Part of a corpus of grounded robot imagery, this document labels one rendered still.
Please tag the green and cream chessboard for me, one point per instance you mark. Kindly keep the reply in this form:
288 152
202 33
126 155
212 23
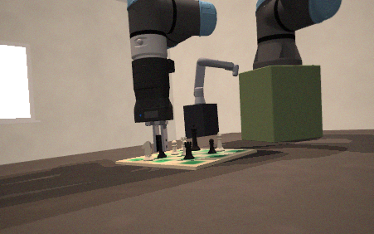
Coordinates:
202 159

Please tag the white bishop chess piece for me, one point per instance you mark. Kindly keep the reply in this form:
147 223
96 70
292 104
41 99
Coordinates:
219 146

